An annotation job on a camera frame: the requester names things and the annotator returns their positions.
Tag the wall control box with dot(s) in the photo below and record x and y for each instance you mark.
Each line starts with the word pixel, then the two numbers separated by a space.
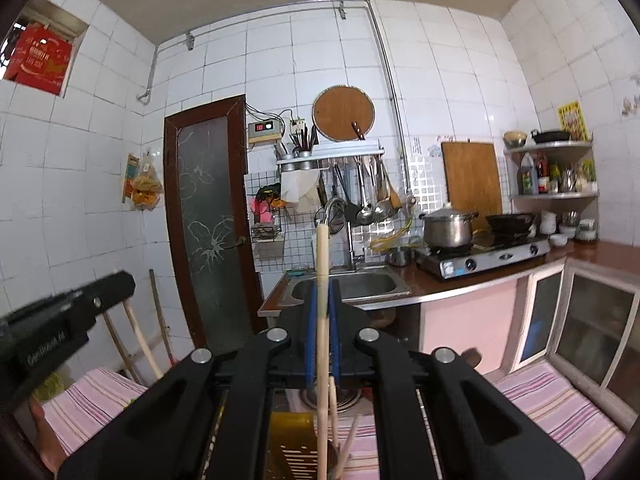
pixel 270 130

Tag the pink cabinet door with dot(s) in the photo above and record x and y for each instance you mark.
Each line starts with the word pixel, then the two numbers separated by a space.
pixel 479 320

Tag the steel utensil rack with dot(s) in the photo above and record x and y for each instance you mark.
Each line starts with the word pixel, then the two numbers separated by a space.
pixel 324 151

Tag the hanging orange snack bag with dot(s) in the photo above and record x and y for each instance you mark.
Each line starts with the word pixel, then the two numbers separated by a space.
pixel 141 186

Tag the round wooden board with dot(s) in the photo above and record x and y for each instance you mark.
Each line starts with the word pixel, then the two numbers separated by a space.
pixel 343 113

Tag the black wok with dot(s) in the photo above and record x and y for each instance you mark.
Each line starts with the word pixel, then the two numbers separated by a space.
pixel 511 225

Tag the corner wall shelf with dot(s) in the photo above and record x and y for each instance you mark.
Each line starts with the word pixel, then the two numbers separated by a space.
pixel 552 175

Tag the pink striped tablecloth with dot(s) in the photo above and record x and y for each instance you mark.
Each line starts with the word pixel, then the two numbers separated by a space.
pixel 537 389

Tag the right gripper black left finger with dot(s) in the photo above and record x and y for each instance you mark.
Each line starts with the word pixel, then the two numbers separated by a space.
pixel 205 420

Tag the glass cabinet doors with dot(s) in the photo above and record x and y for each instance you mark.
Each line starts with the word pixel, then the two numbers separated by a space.
pixel 584 320

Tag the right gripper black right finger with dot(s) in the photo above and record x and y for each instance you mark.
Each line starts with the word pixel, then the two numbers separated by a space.
pixel 435 416

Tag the rectangular wooden cutting board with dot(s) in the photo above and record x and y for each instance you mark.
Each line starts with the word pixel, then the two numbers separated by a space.
pixel 472 179

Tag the gas stove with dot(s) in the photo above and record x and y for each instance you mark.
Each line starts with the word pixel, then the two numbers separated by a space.
pixel 485 254

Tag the dark wooden glass door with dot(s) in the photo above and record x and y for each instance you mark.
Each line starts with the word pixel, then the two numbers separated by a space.
pixel 204 166

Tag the red box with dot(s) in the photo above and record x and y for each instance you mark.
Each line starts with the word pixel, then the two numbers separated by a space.
pixel 40 59

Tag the yellow perforated utensil holder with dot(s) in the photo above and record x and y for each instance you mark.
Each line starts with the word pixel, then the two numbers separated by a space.
pixel 292 447

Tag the person's left hand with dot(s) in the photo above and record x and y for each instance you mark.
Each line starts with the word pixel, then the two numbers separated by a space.
pixel 47 443

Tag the steel sink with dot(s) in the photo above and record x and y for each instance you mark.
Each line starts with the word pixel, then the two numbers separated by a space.
pixel 372 283

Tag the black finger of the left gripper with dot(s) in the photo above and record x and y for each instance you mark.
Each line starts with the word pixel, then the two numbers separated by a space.
pixel 39 338

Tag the steel cooking pot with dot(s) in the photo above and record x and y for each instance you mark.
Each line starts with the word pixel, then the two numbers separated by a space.
pixel 447 228

